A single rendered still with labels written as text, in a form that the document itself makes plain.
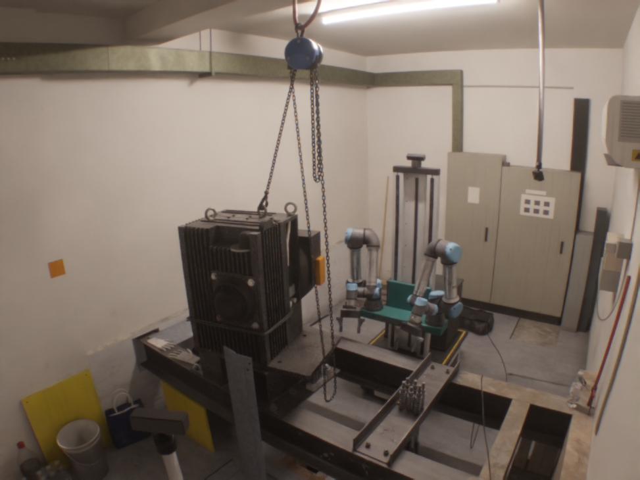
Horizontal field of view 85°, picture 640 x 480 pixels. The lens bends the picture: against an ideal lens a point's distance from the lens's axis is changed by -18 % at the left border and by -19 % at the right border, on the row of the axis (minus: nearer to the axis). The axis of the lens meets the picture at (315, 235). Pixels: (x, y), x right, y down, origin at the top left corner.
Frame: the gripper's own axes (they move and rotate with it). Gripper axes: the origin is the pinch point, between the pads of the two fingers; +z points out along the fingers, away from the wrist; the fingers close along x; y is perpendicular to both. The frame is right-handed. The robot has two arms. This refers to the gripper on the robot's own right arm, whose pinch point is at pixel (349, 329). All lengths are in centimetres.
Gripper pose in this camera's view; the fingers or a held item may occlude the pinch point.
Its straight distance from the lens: 288.3
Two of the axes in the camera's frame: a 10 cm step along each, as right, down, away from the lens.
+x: -8.8, 0.2, 4.8
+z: -0.5, 9.9, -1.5
